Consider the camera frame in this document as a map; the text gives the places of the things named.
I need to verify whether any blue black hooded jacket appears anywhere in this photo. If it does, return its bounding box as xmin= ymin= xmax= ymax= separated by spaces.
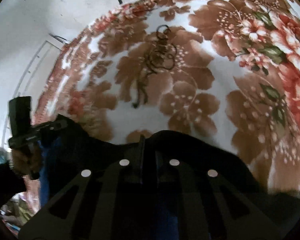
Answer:
xmin=38 ymin=114 xmax=300 ymax=240

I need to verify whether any person left hand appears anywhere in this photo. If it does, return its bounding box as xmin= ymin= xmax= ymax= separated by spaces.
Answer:
xmin=11 ymin=142 xmax=43 ymax=180

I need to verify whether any white headboard panel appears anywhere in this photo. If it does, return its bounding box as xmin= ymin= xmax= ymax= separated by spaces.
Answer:
xmin=0 ymin=39 xmax=63 ymax=145

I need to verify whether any floral brown bed blanket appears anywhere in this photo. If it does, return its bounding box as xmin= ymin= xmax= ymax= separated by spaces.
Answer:
xmin=33 ymin=0 xmax=300 ymax=197

